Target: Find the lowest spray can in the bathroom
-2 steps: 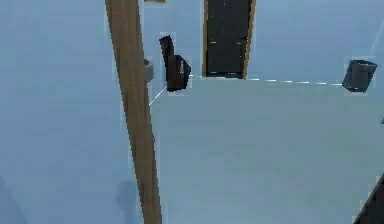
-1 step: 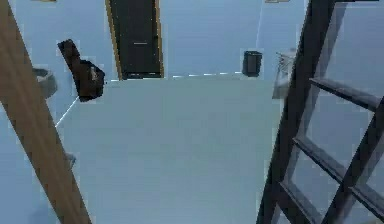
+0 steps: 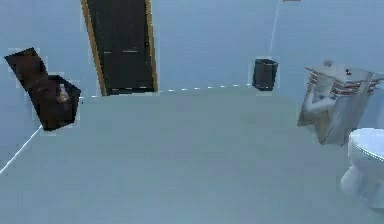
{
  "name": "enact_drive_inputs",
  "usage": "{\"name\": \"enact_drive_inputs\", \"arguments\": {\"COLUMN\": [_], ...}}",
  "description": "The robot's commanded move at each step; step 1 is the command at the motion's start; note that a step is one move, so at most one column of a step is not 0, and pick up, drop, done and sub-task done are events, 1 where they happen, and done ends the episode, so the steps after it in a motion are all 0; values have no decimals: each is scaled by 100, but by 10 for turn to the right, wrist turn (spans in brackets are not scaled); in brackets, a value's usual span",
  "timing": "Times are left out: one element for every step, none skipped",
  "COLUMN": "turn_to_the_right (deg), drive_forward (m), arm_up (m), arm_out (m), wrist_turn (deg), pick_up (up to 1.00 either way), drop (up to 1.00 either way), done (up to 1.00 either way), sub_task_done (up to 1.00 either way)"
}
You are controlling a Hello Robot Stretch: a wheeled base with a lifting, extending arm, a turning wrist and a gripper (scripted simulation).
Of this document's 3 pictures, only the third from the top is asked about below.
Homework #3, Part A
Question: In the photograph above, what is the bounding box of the dark brown cabinet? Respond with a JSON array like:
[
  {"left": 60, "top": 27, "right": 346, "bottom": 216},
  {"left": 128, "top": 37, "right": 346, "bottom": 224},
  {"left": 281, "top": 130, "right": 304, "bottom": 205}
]
[{"left": 4, "top": 47, "right": 82, "bottom": 132}]

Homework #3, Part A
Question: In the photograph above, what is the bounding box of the white toilet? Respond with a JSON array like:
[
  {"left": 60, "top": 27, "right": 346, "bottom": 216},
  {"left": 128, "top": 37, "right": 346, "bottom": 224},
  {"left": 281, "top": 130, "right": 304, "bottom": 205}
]
[{"left": 340, "top": 127, "right": 384, "bottom": 210}]

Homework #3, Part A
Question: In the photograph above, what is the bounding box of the black waste bin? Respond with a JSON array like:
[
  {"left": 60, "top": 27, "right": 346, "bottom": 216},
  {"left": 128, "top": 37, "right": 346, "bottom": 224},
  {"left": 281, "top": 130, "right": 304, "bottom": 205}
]
[{"left": 251, "top": 58, "right": 279, "bottom": 92}]

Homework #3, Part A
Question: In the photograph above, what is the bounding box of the dark room door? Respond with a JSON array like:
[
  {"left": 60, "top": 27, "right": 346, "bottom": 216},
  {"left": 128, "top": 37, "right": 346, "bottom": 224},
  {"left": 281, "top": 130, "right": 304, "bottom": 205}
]
[{"left": 80, "top": 0, "right": 159, "bottom": 97}]

